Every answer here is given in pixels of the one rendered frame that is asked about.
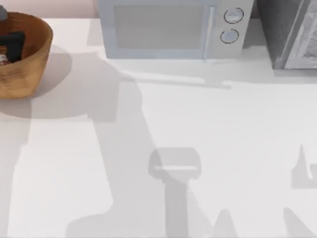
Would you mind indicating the red and white can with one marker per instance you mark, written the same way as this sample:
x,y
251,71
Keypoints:
x,y
2,57

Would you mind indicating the pale grey rounded box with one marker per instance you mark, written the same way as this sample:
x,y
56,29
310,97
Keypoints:
x,y
2,11

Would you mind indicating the microwave door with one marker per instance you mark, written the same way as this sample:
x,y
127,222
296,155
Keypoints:
x,y
158,27

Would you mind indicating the grey cabinet door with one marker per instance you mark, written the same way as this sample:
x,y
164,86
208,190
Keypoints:
x,y
303,37

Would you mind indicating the pale microwave oven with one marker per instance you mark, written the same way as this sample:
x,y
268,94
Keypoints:
x,y
173,29

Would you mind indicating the wooden bowl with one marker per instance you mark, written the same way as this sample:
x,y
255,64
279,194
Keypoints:
x,y
29,69

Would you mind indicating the microwave knob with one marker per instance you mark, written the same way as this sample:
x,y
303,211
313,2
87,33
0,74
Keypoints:
x,y
229,36
233,15

